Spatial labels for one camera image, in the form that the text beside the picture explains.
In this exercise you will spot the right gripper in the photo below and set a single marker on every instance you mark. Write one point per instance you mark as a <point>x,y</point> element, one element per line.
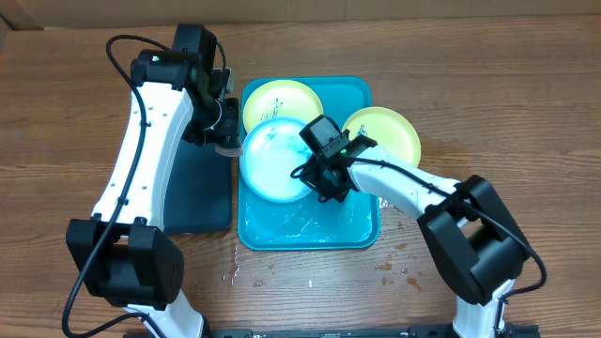
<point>314,179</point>

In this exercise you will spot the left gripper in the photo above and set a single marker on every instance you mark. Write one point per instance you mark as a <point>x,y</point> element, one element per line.
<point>231,128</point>

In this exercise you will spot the light blue plate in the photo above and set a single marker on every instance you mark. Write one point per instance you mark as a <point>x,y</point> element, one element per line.
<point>271,152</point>

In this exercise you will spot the yellow plate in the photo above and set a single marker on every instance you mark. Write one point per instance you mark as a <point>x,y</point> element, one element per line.
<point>279,98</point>
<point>389,129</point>

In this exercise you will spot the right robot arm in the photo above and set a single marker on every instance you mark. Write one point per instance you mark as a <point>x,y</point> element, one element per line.
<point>477,246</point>

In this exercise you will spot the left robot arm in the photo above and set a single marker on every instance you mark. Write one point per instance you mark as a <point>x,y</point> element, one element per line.
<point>121,251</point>

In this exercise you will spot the teal tray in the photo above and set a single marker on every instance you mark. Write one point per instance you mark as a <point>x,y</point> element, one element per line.
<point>307,224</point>

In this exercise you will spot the black tray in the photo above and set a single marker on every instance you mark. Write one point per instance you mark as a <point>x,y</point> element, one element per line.
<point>199,193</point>

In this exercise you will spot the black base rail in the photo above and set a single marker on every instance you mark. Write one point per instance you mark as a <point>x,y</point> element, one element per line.
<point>415,331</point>

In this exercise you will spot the cardboard wall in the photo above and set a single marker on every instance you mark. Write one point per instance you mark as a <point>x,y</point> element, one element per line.
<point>80,14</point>

